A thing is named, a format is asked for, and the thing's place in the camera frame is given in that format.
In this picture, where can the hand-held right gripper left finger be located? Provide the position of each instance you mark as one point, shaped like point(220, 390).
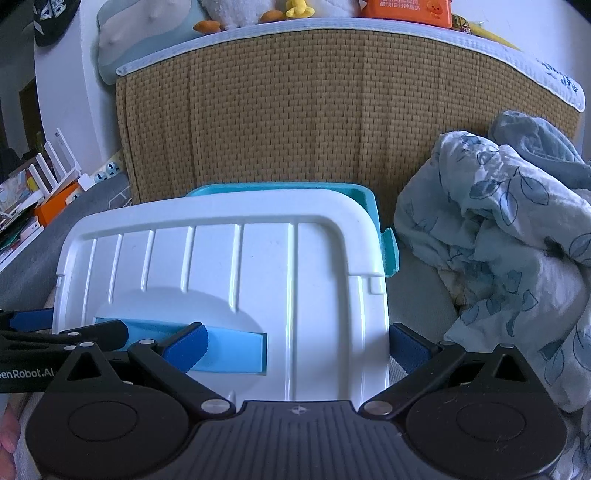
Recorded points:
point(184, 348)

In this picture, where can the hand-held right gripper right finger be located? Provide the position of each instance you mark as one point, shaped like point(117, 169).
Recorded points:
point(411, 347)

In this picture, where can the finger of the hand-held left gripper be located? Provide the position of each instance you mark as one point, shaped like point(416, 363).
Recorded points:
point(101, 334)
point(32, 318)

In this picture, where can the teal plastic storage bin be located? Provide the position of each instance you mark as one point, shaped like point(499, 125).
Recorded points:
point(374, 207)

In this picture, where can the person's left hand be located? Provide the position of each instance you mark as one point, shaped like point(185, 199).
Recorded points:
point(7, 429)

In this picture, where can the stack of books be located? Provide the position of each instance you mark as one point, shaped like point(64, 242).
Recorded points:
point(18, 207)

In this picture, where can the orange cardboard box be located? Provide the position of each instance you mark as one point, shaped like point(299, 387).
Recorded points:
point(55, 207)

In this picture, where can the blue floral quilt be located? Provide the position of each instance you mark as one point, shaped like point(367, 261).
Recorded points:
point(508, 240)

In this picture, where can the white plug adapter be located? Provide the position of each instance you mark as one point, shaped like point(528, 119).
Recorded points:
point(86, 182)

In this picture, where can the white router with antennas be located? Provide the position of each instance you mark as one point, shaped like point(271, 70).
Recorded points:
point(69, 161)

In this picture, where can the white power strip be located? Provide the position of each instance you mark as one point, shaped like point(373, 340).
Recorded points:
point(108, 173)

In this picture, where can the woven rattan mat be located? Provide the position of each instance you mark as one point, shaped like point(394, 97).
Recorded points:
point(300, 115)

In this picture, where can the black cap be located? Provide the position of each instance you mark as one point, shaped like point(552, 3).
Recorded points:
point(55, 21)

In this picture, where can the pale blue pillow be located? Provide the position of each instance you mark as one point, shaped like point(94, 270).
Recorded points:
point(134, 37)

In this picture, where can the yellow soft toy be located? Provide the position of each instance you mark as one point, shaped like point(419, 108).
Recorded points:
point(489, 32)

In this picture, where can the orange first aid box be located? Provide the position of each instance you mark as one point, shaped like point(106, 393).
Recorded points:
point(406, 11)

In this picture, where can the white plush goose orange feet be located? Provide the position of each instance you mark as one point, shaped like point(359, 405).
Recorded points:
point(231, 11)

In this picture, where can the white plush toy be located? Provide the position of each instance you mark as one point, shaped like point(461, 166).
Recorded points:
point(337, 7)

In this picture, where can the yellow duck toy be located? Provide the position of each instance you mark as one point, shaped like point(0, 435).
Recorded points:
point(299, 8)

